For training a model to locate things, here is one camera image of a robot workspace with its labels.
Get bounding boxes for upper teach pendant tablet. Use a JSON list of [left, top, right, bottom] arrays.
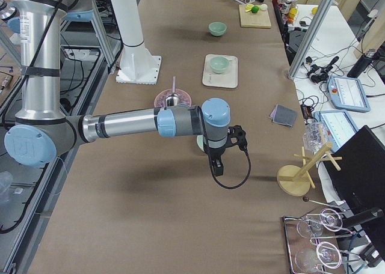
[[327, 76, 371, 112]]

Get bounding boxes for teach pendant tablet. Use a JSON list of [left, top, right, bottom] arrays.
[[314, 110, 359, 152], [327, 76, 371, 112]]

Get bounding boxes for metal ice scoop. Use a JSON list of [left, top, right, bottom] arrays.
[[164, 76, 180, 107]]

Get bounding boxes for aluminium frame post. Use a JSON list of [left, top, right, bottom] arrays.
[[288, 0, 334, 81]]

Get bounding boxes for green lime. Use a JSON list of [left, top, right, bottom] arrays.
[[251, 5, 260, 14]]

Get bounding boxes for green bowl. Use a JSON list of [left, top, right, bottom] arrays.
[[209, 56, 230, 74], [196, 135, 205, 152]]

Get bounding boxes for wooden cutting board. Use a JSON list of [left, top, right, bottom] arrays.
[[239, 4, 271, 29]]

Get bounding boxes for wooden cup tree stand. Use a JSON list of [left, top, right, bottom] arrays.
[[277, 126, 343, 196]]

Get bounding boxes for white camera pole base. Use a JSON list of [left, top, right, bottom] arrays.
[[111, 0, 162, 85]]

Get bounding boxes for cream rectangular tray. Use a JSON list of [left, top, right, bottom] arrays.
[[202, 54, 238, 89]]

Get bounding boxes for wine glass rack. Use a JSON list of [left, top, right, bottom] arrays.
[[282, 208, 360, 273]]

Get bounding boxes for green bowl on tray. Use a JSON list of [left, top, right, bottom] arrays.
[[209, 56, 230, 74]]

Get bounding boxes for black water bottle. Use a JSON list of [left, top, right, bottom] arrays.
[[346, 49, 377, 78]]

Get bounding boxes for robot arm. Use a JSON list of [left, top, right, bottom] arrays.
[[4, 0, 247, 177]]

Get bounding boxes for pink bowl with ice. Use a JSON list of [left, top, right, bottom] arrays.
[[154, 88, 192, 108]]

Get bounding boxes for lemon slices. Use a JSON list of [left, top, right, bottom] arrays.
[[245, 4, 254, 13]]

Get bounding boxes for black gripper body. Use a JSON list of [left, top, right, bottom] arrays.
[[206, 125, 247, 176]]

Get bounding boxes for white garlic bulb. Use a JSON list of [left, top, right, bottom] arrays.
[[260, 4, 268, 11]]

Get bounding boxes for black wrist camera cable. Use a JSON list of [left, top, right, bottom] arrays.
[[209, 147, 252, 189]]

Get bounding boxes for lower teach pendant tablet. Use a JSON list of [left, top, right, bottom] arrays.
[[314, 110, 359, 152]]

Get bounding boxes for grey purple folded cloth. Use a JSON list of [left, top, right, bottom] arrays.
[[269, 105, 298, 127]]

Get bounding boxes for green bowl end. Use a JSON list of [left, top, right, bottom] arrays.
[[208, 22, 227, 37]]

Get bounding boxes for black monitor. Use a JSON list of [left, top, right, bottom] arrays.
[[324, 126, 384, 213]]

